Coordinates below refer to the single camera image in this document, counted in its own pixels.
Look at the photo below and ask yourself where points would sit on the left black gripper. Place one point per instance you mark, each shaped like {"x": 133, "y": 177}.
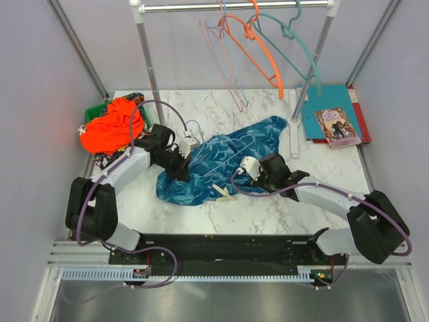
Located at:
{"x": 180, "y": 172}

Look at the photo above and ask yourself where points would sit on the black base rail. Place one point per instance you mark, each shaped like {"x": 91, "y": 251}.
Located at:
{"x": 226, "y": 254}

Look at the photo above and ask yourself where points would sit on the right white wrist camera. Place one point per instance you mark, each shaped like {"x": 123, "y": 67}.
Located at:
{"x": 251, "y": 166}

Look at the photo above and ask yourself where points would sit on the red folder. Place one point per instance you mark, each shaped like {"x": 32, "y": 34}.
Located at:
{"x": 365, "y": 136}

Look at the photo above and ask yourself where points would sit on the silver clothes rack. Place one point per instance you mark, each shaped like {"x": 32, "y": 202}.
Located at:
{"x": 215, "y": 38}

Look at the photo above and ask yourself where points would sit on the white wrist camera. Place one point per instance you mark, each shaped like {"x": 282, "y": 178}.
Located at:
{"x": 186, "y": 145}
{"x": 251, "y": 166}

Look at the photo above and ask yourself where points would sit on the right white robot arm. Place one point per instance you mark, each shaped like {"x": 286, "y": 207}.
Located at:
{"x": 376, "y": 230}

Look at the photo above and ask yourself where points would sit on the illustrated paperback book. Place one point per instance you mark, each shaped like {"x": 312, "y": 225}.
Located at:
{"x": 337, "y": 128}

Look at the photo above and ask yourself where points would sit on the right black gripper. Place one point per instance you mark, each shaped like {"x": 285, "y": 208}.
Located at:
{"x": 259, "y": 182}

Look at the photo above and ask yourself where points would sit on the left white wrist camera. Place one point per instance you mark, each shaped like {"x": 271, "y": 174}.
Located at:
{"x": 186, "y": 145}

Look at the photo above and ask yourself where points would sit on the light blue cable duct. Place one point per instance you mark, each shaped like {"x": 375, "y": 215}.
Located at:
{"x": 136, "y": 275}

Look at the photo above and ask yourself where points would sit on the blue leaf print shorts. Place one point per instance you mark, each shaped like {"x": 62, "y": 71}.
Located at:
{"x": 200, "y": 189}

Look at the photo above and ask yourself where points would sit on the orange plastic hanger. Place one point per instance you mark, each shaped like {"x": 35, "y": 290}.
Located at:
{"x": 250, "y": 35}

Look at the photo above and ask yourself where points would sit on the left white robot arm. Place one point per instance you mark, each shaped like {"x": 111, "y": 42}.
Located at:
{"x": 92, "y": 204}

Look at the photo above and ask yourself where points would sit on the orange cloth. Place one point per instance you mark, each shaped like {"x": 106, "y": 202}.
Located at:
{"x": 108, "y": 133}

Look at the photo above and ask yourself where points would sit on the teal folder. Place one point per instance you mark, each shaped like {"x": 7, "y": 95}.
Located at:
{"x": 332, "y": 96}

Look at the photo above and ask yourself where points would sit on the colourful comic print cloth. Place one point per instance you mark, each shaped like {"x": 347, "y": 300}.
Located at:
{"x": 103, "y": 160}

